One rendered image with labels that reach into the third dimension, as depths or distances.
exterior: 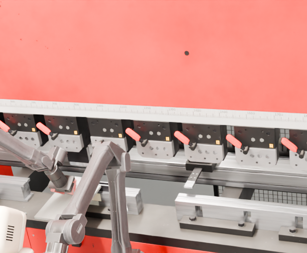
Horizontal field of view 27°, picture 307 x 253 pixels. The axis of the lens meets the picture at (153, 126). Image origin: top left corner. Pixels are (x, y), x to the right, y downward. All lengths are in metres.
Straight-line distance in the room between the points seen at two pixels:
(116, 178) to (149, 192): 2.19
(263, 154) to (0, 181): 1.25
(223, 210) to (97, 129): 0.60
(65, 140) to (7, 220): 0.74
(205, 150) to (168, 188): 2.09
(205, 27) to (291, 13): 0.30
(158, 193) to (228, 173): 1.73
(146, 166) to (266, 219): 0.65
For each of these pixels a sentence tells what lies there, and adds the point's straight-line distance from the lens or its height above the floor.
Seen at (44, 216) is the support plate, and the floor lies 1.00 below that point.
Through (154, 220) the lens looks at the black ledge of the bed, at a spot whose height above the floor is 0.88.
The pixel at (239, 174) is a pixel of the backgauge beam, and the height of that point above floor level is 0.95.
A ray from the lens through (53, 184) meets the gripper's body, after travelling 2.62.
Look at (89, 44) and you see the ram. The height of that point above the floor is 1.65.
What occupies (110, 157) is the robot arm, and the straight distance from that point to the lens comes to 2.23.
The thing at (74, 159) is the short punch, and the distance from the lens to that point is 2.71.
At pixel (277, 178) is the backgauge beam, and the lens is 2.71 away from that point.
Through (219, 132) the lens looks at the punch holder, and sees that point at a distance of 2.34.
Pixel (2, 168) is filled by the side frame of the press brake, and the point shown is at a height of 0.67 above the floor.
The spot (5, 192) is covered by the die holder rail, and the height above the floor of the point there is 0.92.
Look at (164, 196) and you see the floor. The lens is 4.39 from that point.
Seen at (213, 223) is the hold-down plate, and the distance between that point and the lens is 2.55.
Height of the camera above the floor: 2.41
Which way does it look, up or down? 27 degrees down
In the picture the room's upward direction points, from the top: 8 degrees counter-clockwise
